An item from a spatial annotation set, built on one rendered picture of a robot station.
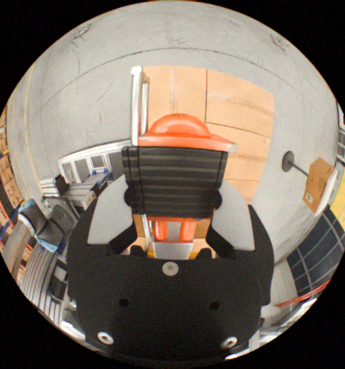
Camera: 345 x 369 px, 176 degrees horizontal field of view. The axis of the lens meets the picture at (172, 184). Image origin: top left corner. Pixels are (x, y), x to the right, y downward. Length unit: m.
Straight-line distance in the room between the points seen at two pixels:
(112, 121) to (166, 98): 0.85
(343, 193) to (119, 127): 7.91
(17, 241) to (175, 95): 1.03
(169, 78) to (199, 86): 0.19
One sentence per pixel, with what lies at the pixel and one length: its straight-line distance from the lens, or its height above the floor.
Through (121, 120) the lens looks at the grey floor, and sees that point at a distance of 1.43.
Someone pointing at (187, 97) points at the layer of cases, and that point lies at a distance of 0.79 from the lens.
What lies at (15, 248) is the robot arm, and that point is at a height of 1.39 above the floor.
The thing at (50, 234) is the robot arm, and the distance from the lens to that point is 0.63.
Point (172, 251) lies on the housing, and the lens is 0.20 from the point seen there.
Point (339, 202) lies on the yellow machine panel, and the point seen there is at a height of 1.12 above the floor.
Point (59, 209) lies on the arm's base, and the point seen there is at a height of 1.06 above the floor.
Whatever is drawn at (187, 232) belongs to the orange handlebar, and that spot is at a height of 1.21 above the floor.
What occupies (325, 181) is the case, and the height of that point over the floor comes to 0.94.
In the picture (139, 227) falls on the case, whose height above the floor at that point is 1.03.
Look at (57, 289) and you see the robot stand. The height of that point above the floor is 1.45.
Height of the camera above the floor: 1.31
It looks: 59 degrees down
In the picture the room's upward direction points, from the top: 179 degrees counter-clockwise
